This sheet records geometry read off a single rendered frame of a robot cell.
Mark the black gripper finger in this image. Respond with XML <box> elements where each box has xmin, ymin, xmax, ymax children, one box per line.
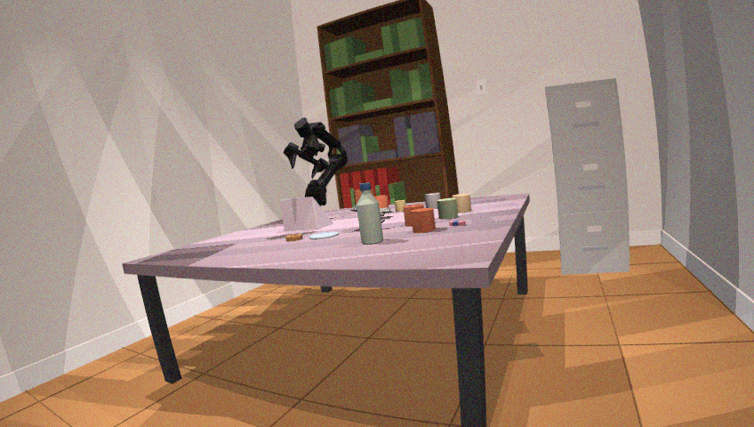
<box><xmin>286</xmin><ymin>149</ymin><xmax>299</xmax><ymax>169</ymax></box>
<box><xmin>311</xmin><ymin>163</ymin><xmax>325</xmax><ymax>179</ymax></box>

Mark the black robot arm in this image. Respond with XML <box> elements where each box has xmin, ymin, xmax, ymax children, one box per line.
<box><xmin>294</xmin><ymin>118</ymin><xmax>348</xmax><ymax>206</ymax></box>

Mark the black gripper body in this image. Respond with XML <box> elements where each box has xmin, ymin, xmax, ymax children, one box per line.
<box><xmin>284</xmin><ymin>141</ymin><xmax>329</xmax><ymax>173</ymax></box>

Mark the orange cylinder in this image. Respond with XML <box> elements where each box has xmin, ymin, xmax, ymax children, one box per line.
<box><xmin>411</xmin><ymin>208</ymin><xmax>436</xmax><ymax>233</ymax></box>
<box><xmin>354</xmin><ymin>189</ymin><xmax>374</xmax><ymax>205</ymax></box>
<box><xmin>403</xmin><ymin>205</ymin><xmax>424</xmax><ymax>227</ymax></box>

